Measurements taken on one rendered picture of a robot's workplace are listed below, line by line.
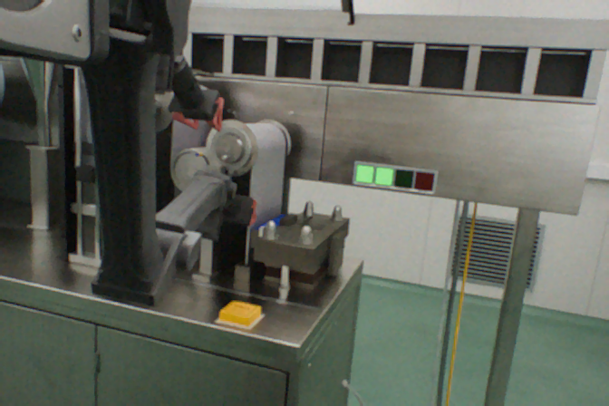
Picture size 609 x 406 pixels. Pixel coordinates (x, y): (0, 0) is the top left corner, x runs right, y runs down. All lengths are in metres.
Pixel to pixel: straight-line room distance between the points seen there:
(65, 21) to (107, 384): 1.16
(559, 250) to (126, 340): 3.27
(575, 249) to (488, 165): 2.56
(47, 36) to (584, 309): 4.04
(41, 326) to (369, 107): 1.08
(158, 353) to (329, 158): 0.76
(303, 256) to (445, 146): 0.55
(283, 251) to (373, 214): 2.74
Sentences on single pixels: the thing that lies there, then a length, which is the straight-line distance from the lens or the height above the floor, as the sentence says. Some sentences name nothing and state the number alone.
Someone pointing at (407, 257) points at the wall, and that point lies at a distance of 4.00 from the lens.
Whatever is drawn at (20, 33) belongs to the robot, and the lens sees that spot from 0.24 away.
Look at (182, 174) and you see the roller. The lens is 1.39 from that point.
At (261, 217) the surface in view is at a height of 1.06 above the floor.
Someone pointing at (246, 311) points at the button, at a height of 0.92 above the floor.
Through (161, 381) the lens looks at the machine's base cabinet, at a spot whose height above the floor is 0.71.
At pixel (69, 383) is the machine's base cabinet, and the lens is 1.45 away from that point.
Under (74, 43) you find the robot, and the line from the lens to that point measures 0.28.
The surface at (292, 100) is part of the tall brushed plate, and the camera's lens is 1.59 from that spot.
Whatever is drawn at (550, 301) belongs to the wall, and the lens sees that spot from 4.10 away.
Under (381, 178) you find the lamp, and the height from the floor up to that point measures 1.18.
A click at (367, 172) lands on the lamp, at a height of 1.19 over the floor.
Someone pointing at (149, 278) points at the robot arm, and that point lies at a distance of 0.61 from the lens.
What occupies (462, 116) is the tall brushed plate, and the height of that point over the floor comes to 1.38.
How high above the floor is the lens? 1.38
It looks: 12 degrees down
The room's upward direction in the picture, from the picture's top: 5 degrees clockwise
